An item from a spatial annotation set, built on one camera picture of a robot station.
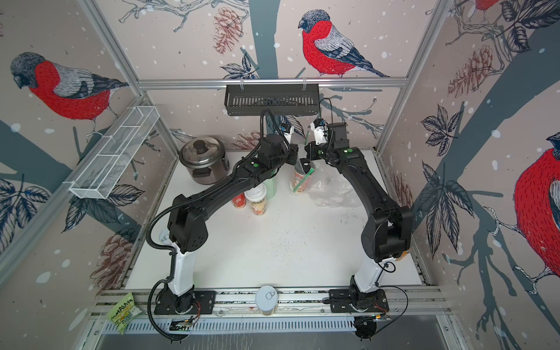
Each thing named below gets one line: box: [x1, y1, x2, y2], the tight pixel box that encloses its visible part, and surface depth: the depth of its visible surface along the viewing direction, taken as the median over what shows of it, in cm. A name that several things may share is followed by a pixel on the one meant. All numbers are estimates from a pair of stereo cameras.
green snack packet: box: [107, 291, 143, 335], surface depth 73 cm
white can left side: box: [158, 228, 173, 245], surface depth 85 cm
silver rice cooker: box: [178, 135, 230, 186], surface depth 98 cm
